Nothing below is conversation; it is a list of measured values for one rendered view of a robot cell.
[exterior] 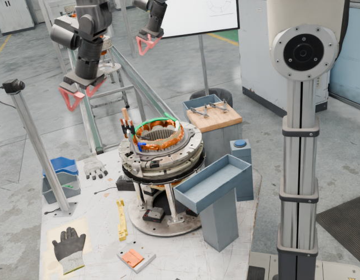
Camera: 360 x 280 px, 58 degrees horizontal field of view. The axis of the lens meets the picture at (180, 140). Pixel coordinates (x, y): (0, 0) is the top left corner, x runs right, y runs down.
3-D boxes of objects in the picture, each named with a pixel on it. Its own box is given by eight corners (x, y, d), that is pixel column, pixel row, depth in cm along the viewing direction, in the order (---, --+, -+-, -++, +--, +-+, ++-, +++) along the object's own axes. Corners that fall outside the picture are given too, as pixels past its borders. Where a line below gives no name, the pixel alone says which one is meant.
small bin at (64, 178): (79, 179, 168) (75, 167, 164) (81, 194, 156) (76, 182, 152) (47, 189, 164) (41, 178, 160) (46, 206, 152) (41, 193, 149)
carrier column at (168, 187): (171, 219, 129) (162, 177, 118) (178, 218, 129) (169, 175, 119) (173, 224, 127) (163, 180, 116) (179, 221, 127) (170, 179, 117)
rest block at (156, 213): (152, 210, 133) (151, 205, 132) (164, 211, 131) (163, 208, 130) (148, 216, 130) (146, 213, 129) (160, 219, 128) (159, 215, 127)
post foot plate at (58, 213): (79, 202, 151) (78, 201, 151) (71, 216, 143) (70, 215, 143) (60, 203, 152) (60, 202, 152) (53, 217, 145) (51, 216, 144)
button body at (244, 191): (236, 201, 135) (231, 150, 122) (234, 191, 141) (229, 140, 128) (254, 200, 134) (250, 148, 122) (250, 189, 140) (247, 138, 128)
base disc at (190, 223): (123, 188, 153) (123, 186, 153) (202, 165, 159) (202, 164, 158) (134, 249, 120) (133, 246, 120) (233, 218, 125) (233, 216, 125)
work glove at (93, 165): (82, 160, 183) (80, 156, 182) (103, 154, 186) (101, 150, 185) (86, 184, 163) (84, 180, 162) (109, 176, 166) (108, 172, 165)
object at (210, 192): (206, 268, 109) (195, 203, 95) (186, 250, 117) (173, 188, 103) (255, 227, 121) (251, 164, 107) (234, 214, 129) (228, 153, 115)
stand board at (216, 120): (186, 115, 153) (185, 110, 151) (224, 105, 155) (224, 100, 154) (199, 133, 135) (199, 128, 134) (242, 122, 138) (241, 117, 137)
